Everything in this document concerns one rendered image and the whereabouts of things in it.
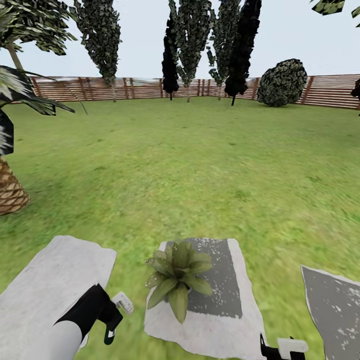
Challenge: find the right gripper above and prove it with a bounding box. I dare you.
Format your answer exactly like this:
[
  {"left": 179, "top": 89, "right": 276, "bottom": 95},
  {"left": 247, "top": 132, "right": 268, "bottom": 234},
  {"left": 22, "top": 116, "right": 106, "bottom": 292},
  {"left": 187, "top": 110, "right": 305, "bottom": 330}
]
[{"left": 260, "top": 342, "right": 305, "bottom": 360}]

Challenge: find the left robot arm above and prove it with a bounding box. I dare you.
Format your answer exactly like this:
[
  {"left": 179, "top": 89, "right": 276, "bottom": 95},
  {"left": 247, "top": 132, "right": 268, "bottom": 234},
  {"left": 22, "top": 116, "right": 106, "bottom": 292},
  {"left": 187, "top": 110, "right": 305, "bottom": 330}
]
[{"left": 19, "top": 283, "right": 134, "bottom": 360}]

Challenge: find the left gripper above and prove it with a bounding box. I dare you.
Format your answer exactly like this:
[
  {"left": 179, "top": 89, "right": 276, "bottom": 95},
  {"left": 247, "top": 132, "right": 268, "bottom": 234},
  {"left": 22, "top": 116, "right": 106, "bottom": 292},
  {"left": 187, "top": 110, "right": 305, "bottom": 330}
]
[{"left": 98, "top": 300, "right": 123, "bottom": 332}]

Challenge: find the insectifuge atomizer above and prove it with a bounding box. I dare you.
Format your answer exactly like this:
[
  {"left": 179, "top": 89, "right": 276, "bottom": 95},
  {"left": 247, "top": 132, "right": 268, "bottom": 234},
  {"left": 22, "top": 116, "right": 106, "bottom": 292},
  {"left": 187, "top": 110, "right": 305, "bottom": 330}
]
[{"left": 104, "top": 328, "right": 116, "bottom": 346}]

